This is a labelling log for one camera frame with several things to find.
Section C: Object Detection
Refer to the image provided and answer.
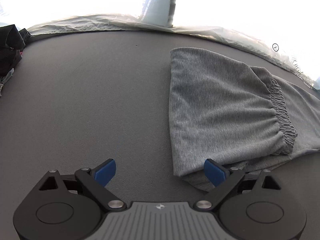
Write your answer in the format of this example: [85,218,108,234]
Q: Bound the grey sweatpants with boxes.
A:
[169,47,319,191]

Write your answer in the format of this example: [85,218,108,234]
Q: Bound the dark grey garment on pile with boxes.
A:
[0,24,31,77]

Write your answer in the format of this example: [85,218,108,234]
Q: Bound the white printed plastic curtain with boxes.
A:
[1,0,319,89]

